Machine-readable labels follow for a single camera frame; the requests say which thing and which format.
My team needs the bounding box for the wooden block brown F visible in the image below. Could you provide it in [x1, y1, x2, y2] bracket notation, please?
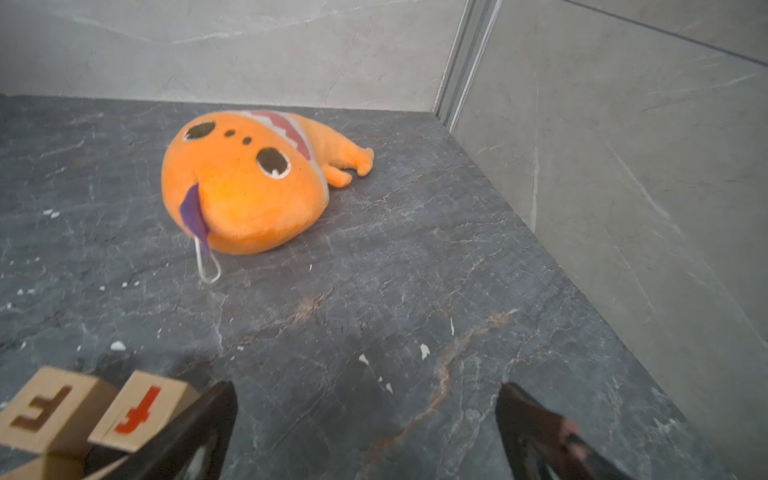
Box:
[1, 366, 118, 459]

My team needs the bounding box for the wooden block red F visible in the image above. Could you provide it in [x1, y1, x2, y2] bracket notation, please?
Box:
[88, 371, 200, 453]

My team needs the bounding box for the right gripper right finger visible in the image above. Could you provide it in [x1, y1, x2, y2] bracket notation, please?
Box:
[495, 382, 629, 480]

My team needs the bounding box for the orange plush toy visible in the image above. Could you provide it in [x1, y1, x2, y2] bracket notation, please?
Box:
[161, 109, 375, 284]

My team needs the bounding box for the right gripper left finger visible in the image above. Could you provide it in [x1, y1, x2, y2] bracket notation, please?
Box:
[102, 381, 238, 480]

